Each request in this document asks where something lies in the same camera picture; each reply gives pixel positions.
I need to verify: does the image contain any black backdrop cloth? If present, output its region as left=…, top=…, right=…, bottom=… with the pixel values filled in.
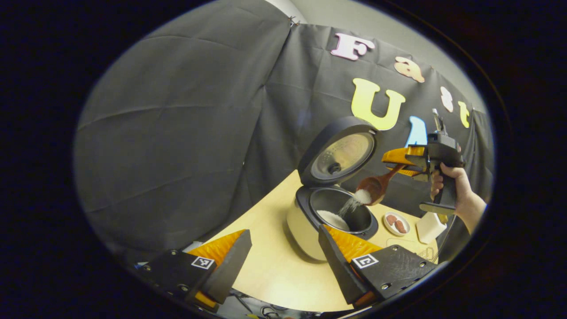
left=73, top=0, right=496, bottom=266

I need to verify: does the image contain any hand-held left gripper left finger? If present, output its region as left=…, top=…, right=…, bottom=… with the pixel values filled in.
left=137, top=229, right=253, bottom=313

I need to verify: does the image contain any white round plate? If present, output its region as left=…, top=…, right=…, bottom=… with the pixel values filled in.
left=383, top=212, right=411, bottom=237

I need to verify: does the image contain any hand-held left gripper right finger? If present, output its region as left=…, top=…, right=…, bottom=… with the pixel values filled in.
left=318, top=225, right=439, bottom=310

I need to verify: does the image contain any white slotted holder box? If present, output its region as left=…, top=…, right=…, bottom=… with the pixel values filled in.
left=416, top=211, right=448, bottom=245

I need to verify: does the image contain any brown wooden spoon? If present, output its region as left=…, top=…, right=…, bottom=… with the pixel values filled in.
left=356, top=163, right=407, bottom=206

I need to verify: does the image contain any grey and cream rice cooker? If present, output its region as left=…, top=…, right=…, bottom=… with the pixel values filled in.
left=287, top=116, right=382, bottom=262

